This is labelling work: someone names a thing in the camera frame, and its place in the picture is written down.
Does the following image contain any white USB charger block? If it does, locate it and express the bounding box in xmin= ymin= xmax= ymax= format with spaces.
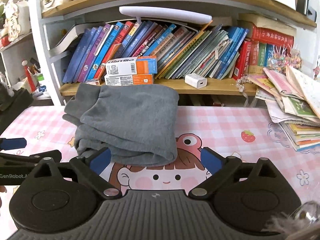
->
xmin=184 ymin=73 xmax=207 ymax=89

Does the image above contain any upper orange white toothpaste box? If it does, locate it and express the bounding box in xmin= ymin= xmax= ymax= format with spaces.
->
xmin=105 ymin=56 xmax=157 ymax=76

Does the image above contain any orange white toothpaste box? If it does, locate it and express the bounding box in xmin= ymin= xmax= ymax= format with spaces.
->
xmin=105 ymin=56 xmax=157 ymax=76
xmin=104 ymin=74 xmax=154 ymax=86

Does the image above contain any row of leaning books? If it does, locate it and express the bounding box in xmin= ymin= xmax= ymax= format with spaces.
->
xmin=62 ymin=20 xmax=248 ymax=83

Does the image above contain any stack of magazines and papers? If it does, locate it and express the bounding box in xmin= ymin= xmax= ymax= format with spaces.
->
xmin=247 ymin=66 xmax=319 ymax=154

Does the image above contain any red tassel pendant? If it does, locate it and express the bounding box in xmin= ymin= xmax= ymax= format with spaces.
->
xmin=22 ymin=60 xmax=36 ymax=93

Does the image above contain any small white red box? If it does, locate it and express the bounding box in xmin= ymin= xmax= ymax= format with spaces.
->
xmin=85 ymin=79 xmax=104 ymax=86

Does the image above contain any red thick dictionary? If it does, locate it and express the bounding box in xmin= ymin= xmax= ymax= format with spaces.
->
xmin=243 ymin=22 xmax=294 ymax=47

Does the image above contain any grey sweatshirt garment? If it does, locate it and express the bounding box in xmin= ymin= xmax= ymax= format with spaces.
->
xmin=63 ymin=83 xmax=179 ymax=166

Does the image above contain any white desk lamp head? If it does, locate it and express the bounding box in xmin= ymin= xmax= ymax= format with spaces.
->
xmin=119 ymin=6 xmax=212 ymax=25

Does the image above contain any white wooden bookshelf unit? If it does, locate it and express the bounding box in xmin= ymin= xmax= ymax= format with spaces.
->
xmin=0 ymin=0 xmax=318 ymax=107

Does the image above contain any person's left hand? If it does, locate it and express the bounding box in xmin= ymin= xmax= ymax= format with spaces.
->
xmin=0 ymin=186 xmax=7 ymax=207

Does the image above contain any pink checkered cartoon desk mat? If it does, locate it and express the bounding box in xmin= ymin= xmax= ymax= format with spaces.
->
xmin=3 ymin=106 xmax=319 ymax=202

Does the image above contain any pink rabbit plaque decoration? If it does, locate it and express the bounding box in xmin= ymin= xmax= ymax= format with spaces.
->
xmin=4 ymin=0 xmax=31 ymax=42

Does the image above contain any lower orange white toothpaste box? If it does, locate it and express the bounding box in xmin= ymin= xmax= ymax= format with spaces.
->
xmin=104 ymin=74 xmax=154 ymax=86

